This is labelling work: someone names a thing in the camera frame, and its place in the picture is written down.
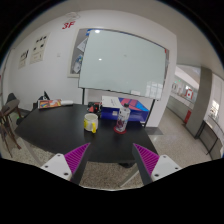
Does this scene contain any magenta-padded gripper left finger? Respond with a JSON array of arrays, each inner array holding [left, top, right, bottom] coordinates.
[[40, 142, 92, 186]]

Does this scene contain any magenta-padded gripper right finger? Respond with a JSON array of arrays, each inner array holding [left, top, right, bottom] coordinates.
[[131, 143, 183, 186]]

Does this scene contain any clear plastic water bottle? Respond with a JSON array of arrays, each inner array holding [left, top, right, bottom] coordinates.
[[115, 103, 131, 133]]

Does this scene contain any flat round red coaster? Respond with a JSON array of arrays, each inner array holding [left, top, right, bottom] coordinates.
[[113, 125, 128, 135]]

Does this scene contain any large blue cardboard box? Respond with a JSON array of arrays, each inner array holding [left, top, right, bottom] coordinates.
[[99, 95, 150, 123]]

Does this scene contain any red and black tool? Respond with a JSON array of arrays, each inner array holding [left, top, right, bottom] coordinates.
[[87, 101, 103, 114]]

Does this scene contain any small white flat object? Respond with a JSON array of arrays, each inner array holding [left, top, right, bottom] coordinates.
[[59, 99, 74, 106]]

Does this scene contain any red fire extinguisher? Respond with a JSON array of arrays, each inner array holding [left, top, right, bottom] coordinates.
[[183, 109, 193, 125]]

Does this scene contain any colourful orange book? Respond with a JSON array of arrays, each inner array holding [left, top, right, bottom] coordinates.
[[37, 98, 63, 110]]

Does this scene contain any black-legged side desk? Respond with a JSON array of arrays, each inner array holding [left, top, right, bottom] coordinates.
[[194, 116, 224, 158]]

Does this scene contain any dark chair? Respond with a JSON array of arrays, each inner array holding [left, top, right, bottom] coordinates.
[[5, 92, 18, 105]]

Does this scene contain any large standing whiteboard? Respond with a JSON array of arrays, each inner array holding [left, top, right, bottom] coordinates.
[[78, 28, 168, 101]]

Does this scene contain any white mug with yellow handle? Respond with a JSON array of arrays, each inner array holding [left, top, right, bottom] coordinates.
[[83, 112, 100, 134]]

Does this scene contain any red and white wall sign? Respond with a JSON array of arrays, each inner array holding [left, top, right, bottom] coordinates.
[[184, 89, 194, 100]]

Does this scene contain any small white wall poster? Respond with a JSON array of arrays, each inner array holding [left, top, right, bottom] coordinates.
[[18, 49, 30, 70]]

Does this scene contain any large white wall poster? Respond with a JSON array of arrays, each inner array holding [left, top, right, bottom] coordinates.
[[29, 32, 51, 65]]

